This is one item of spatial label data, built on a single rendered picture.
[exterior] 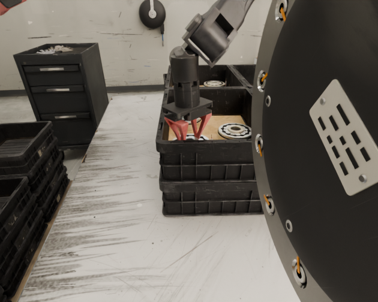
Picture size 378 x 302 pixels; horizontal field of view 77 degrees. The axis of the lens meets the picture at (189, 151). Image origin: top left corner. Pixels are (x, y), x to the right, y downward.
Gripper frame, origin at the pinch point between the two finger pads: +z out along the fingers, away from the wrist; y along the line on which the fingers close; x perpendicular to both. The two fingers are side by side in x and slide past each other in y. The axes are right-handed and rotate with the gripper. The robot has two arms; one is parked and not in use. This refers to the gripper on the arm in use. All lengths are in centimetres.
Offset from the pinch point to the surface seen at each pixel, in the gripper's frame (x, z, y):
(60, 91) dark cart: -157, 22, -2
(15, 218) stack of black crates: -65, 46, 47
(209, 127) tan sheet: -11.6, 7.0, -17.8
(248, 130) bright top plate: 1.9, 4.6, -20.7
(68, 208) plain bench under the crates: -18.2, 17.6, 29.3
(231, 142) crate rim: 12.0, -3.1, -1.9
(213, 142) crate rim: 9.6, -3.3, 1.2
